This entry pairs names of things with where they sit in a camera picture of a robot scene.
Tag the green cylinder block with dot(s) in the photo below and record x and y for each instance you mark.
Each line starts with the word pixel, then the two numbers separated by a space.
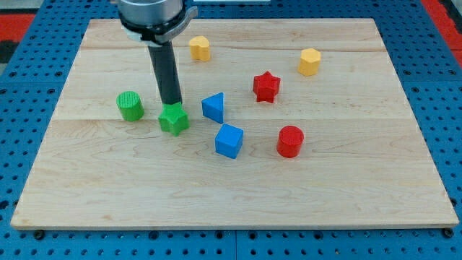
pixel 130 106

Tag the red star block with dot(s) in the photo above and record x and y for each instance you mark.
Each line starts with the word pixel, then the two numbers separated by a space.
pixel 266 87

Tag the light wooden board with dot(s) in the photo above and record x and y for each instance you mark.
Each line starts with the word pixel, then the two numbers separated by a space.
pixel 363 164

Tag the blue triangle block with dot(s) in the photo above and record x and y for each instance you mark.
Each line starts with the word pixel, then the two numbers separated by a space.
pixel 213 107

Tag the green star block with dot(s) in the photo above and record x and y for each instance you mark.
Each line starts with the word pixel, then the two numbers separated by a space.
pixel 173 118

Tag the red cylinder block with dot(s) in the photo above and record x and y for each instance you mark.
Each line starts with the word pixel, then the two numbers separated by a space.
pixel 290 141

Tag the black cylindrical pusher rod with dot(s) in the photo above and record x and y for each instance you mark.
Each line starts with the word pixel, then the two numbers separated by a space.
pixel 166 73

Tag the yellow heart block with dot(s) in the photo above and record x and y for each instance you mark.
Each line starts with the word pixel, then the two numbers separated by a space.
pixel 199 48

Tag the yellow hexagon block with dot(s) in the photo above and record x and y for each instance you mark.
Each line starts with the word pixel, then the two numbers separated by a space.
pixel 309 62

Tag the blue cube block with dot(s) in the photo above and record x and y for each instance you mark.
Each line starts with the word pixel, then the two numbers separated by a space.
pixel 229 140

